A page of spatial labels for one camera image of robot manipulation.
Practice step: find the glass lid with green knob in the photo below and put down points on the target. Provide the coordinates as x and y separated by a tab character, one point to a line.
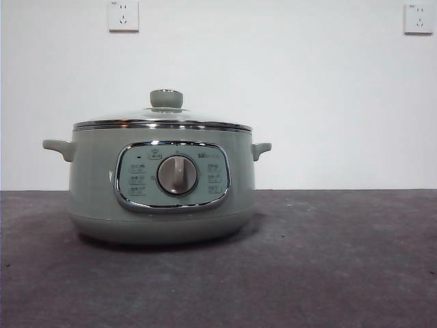
166	99

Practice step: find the white wall socket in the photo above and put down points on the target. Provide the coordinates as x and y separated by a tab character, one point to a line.
419	18
124	15

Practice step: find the sage green electric pot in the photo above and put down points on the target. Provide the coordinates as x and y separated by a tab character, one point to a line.
95	177

